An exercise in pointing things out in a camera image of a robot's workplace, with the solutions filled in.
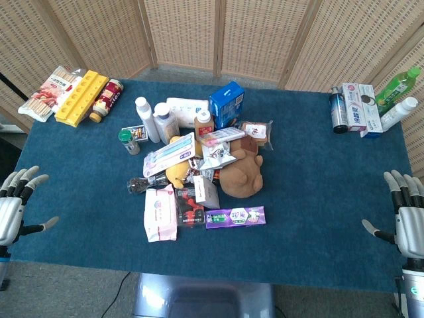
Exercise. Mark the yellow plastic tray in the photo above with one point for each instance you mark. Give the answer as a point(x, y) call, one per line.
point(81, 97)

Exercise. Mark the tall white plastic bottle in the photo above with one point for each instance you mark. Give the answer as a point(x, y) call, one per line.
point(147, 119)

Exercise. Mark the white small carton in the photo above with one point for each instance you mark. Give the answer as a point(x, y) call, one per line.
point(206, 192)

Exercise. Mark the pink white toothpaste box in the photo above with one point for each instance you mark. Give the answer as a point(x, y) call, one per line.
point(353, 107)

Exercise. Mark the biscuit stick snack bag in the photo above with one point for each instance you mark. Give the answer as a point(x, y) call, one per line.
point(49, 92)

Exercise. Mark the white blue toothpaste box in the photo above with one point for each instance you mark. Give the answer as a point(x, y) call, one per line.
point(369, 111)

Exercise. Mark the dark metallic spray can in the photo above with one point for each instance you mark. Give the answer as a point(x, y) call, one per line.
point(338, 111)

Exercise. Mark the yellow plush toy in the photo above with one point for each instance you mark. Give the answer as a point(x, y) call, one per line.
point(177, 174)

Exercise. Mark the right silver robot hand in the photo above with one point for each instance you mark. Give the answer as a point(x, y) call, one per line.
point(409, 222)

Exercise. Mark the green-capped spice jar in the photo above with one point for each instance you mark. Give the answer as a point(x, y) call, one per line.
point(129, 141)

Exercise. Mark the brown drink bottle white cap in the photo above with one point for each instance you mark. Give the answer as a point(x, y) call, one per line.
point(203, 125)

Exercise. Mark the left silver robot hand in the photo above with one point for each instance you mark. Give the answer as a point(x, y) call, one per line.
point(9, 212)

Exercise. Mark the clear glass pepper grinder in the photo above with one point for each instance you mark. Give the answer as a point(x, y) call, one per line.
point(145, 183)

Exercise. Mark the small playing card box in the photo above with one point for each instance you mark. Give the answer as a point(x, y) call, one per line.
point(136, 133)

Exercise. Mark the toothbrush blister pack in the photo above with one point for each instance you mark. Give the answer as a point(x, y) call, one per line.
point(169, 154)

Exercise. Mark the pink pen pack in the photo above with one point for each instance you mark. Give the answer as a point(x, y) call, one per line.
point(221, 136)

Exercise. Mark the brown bread packet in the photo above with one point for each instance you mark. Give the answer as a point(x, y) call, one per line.
point(258, 132)

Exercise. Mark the blue cardboard box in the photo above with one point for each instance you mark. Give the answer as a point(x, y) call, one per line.
point(227, 104)

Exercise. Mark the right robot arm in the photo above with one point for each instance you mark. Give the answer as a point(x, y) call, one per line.
point(414, 288)

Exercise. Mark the wicker folding screen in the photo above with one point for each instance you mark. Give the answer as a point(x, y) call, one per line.
point(212, 36)

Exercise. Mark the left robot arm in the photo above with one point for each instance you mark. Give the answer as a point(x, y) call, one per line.
point(2, 265)

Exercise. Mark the blue table cloth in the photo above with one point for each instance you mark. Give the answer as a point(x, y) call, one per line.
point(212, 232)

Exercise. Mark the pink wet wipes pack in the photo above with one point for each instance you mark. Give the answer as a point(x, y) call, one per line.
point(160, 213)

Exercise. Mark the brown plush toy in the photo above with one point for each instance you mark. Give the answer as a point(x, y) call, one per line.
point(242, 169)

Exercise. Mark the white tissue pack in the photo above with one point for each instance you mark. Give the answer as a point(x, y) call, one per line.
point(185, 111)

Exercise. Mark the black red box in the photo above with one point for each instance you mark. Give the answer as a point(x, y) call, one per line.
point(189, 207)

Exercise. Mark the green plastic drink bottle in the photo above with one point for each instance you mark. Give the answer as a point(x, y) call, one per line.
point(394, 91)

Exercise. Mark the white snack bag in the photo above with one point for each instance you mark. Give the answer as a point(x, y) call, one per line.
point(217, 155)

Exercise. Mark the purple toothpaste box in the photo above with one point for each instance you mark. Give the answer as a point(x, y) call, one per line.
point(235, 217)

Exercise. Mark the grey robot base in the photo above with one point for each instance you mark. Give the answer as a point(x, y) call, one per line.
point(203, 298)

